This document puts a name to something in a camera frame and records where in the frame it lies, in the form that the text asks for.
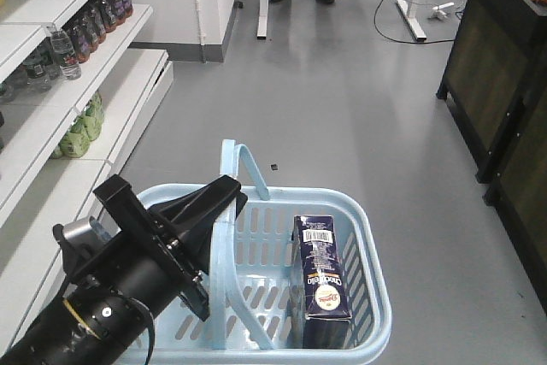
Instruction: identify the dark juice bottle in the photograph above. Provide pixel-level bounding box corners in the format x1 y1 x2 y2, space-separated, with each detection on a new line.
114 0 133 25

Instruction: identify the clear water bottle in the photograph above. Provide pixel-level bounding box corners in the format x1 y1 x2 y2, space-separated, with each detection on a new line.
50 30 81 80

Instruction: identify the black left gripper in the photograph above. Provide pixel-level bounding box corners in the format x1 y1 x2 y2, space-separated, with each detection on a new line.
93 174 241 321

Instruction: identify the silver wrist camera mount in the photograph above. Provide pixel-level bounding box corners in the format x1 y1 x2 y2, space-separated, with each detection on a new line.
61 215 114 253

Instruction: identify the green soda bottle row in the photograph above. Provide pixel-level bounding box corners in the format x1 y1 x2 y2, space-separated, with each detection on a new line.
50 91 104 159

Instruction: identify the dark blue cookie box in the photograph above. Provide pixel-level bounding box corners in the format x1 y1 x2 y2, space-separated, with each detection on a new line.
290 215 352 349

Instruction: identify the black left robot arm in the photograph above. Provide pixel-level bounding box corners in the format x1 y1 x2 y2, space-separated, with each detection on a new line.
1 175 247 364

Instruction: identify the wooden black-framed display stand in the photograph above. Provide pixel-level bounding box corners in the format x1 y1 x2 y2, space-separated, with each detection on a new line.
437 0 546 183

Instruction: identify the white supermarket shelf unit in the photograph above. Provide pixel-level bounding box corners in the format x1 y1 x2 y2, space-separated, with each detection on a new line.
1 0 174 349

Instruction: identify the white desk leg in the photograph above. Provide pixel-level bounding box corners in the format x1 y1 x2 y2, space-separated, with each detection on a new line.
256 0 269 40

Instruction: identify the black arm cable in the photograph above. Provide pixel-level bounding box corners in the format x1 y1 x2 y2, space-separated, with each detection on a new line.
55 283 157 365

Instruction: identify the light blue plastic basket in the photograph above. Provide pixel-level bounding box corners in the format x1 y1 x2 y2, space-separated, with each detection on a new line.
120 139 392 364

